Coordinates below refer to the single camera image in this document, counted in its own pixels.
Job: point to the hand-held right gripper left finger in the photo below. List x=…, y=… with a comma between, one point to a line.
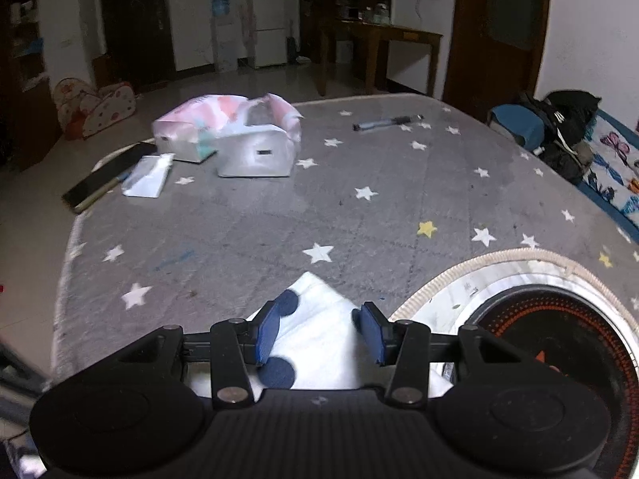
x=267, y=334

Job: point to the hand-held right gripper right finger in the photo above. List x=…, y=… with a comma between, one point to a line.
x=370, y=334

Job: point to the white polka dot pants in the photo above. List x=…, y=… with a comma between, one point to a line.
x=324, y=339

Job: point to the grey star tablecloth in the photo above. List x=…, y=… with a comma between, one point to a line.
x=349, y=159

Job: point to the silver fabric storage box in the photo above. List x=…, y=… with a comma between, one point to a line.
x=254, y=154

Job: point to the white plastic packet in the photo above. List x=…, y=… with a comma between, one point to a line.
x=147, y=177

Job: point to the round black induction cooker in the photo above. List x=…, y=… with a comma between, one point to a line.
x=574, y=359

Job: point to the black pen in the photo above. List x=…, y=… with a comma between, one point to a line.
x=389, y=122

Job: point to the pink white fabric box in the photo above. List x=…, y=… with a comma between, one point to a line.
x=189, y=129

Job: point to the black tablet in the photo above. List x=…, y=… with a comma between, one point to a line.
x=107, y=177

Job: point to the blue sofa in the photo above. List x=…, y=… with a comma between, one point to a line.
x=519, y=122

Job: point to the olive green bag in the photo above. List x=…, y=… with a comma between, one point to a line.
x=571, y=162

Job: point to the polka dot play tent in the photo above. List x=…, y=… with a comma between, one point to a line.
x=100, y=110

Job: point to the brown wooden side table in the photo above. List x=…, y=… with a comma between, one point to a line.
x=379, y=35

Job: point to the black bag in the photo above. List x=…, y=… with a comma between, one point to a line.
x=569, y=110

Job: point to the white water dispenser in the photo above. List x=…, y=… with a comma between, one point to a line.
x=225, y=35

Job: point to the butterfly print pillow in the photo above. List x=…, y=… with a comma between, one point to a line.
x=619, y=159

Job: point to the white refrigerator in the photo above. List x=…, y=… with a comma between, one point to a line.
x=268, y=25

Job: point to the brown wooden door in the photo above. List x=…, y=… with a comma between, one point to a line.
x=499, y=35

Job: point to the dark double door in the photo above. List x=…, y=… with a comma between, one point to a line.
x=137, y=30

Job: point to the dark wooden shelf unit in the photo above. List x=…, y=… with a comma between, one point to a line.
x=25, y=85

